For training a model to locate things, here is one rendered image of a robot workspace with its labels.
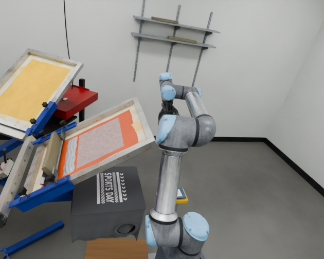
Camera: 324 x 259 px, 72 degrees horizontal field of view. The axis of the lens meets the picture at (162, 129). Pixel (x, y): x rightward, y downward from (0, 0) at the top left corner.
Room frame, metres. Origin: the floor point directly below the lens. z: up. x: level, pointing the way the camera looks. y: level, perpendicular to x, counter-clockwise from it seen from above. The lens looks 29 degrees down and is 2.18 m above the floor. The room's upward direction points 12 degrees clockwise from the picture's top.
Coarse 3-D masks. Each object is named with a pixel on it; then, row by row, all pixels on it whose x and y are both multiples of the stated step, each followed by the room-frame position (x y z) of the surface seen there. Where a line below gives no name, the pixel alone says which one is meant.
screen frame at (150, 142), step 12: (120, 108) 1.44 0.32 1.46; (84, 120) 1.38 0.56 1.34; (96, 120) 1.38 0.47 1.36; (144, 120) 1.17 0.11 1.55; (72, 132) 1.32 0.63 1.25; (144, 144) 0.96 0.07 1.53; (156, 144) 0.97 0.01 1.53; (36, 156) 1.11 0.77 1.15; (120, 156) 0.91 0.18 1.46; (132, 156) 0.93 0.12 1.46; (36, 168) 1.01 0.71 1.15; (96, 168) 0.87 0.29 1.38; (108, 168) 0.89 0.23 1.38; (72, 180) 0.83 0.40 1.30
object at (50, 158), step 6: (54, 132) 1.21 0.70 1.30; (54, 138) 1.15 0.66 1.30; (60, 138) 1.22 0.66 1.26; (48, 144) 1.08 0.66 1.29; (54, 144) 1.10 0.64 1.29; (48, 150) 1.02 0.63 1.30; (54, 150) 1.06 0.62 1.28; (48, 156) 0.97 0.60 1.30; (54, 156) 1.01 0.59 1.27; (48, 162) 0.93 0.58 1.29; (54, 162) 0.97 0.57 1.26; (42, 168) 0.88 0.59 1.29; (48, 168) 0.89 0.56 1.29; (48, 174) 0.89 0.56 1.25
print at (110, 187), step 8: (96, 176) 1.25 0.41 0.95; (104, 176) 1.27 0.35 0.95; (112, 176) 1.29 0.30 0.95; (120, 176) 1.31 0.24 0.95; (96, 184) 1.17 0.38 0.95; (104, 184) 1.19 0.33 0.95; (112, 184) 1.20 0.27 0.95; (120, 184) 1.22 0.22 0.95; (96, 192) 1.10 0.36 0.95; (104, 192) 1.12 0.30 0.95; (112, 192) 1.13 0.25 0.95; (120, 192) 1.15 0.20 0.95; (96, 200) 1.03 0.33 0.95; (104, 200) 1.05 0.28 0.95; (112, 200) 1.06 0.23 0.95; (120, 200) 1.07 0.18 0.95
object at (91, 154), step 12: (120, 132) 1.17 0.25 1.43; (132, 132) 1.14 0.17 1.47; (96, 144) 1.12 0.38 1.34; (108, 144) 1.08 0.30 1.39; (120, 144) 1.06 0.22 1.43; (132, 144) 1.03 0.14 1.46; (84, 156) 1.03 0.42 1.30; (96, 156) 1.01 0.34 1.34; (108, 156) 0.98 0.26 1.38; (60, 168) 0.98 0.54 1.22; (84, 168) 0.93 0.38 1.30
